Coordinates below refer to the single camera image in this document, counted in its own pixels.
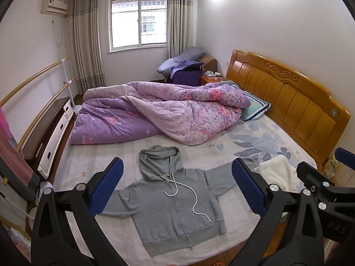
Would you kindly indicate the grey striped curtain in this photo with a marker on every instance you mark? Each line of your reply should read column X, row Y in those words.
column 86, row 41
column 181, row 19

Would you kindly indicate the white cabinet with dark top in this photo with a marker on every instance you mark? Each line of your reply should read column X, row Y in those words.
column 52, row 133

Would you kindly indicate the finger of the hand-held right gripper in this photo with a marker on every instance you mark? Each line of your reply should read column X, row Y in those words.
column 310, row 173
column 345, row 158

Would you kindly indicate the window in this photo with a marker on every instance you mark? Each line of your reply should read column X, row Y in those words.
column 138, row 22

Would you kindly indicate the wooden bed headboard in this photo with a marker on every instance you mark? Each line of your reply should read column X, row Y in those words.
column 291, row 99

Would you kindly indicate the wooden nightstand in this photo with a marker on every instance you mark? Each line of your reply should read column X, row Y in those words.
column 212, row 79

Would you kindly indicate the yellow cardboard box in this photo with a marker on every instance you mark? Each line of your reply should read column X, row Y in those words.
column 330, row 167

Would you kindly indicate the chair with piled clothes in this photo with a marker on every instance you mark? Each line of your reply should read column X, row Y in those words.
column 180, row 58

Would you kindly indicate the white folded cloth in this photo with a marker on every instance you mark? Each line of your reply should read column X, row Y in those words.
column 277, row 171

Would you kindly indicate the wooden clothes drying rack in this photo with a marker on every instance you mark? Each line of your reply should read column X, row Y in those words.
column 33, row 76

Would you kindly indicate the pink hanging cloth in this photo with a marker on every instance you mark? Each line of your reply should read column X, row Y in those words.
column 14, row 155

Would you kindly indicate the wall air conditioner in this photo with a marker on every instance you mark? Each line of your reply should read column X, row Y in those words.
column 54, row 7

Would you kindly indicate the wooden bed with headboard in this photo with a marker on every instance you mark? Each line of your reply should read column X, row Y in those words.
column 111, row 155

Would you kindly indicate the dark purple cloth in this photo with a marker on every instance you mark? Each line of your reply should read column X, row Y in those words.
column 185, row 77

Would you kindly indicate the purple floral quilt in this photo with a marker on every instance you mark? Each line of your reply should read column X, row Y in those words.
column 166, row 110

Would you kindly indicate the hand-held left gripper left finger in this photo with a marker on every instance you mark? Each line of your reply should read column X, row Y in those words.
column 106, row 184

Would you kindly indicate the blue checkered pillow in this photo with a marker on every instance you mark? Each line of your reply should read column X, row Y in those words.
column 256, row 106

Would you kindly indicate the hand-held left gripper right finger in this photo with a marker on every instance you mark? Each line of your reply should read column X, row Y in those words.
column 248, row 185

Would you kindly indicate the grey zip hoodie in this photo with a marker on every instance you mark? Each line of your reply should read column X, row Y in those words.
column 172, row 213

